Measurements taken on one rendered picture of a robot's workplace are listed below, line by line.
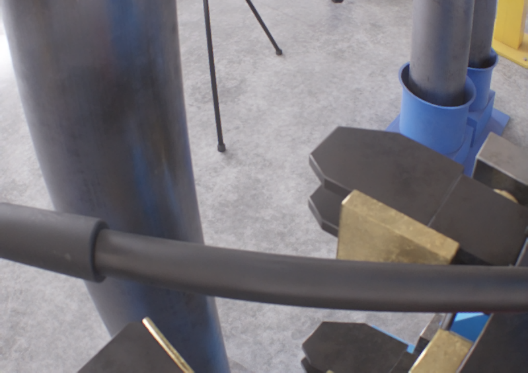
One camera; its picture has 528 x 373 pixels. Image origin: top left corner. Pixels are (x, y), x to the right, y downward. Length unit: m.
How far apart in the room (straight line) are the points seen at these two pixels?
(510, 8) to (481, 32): 0.98
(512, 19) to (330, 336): 2.33
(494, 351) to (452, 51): 1.46
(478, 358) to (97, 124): 0.45
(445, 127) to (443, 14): 0.44
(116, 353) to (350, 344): 0.63
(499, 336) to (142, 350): 0.36
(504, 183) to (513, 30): 2.40
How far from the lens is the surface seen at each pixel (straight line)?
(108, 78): 0.60
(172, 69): 0.67
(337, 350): 1.15
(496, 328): 0.55
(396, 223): 0.70
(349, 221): 0.73
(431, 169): 0.79
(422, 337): 1.19
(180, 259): 0.22
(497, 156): 0.84
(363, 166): 0.78
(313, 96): 2.55
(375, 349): 1.16
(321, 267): 0.22
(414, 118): 2.06
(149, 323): 0.64
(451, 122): 2.04
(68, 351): 1.86
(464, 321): 1.07
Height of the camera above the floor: 1.53
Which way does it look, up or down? 44 degrees down
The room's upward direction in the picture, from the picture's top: 2 degrees counter-clockwise
